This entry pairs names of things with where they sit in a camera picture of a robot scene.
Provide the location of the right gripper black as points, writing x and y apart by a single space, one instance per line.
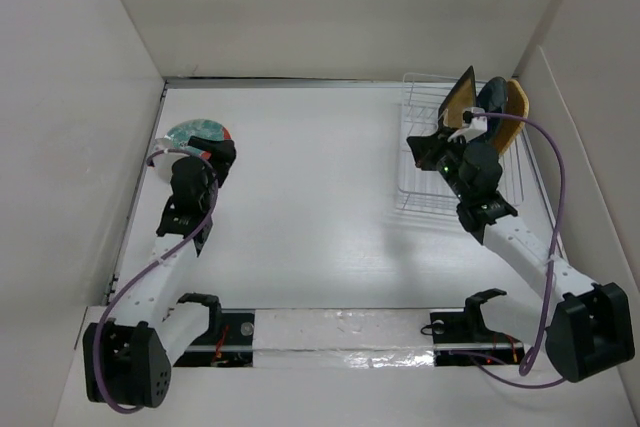
425 147

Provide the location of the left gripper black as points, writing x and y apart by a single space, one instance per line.
221 159

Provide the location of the red teal floral round plate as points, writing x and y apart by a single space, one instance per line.
178 137

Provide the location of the brown black square plate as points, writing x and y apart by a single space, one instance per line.
459 98

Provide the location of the teal round plate white blossoms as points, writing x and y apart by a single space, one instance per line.
492 98

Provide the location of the woven bamboo square plate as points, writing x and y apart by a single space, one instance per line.
517 108

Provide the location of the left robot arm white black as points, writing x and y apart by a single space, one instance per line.
148 325

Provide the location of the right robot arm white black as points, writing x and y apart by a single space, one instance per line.
584 327

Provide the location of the white wire dish rack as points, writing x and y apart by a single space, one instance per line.
426 192

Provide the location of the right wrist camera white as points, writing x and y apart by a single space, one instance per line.
474 125

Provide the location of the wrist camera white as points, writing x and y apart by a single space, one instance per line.
164 151
474 125

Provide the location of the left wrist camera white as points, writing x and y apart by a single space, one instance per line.
164 151

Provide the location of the aluminium base rail with mounts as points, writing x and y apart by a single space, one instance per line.
347 338

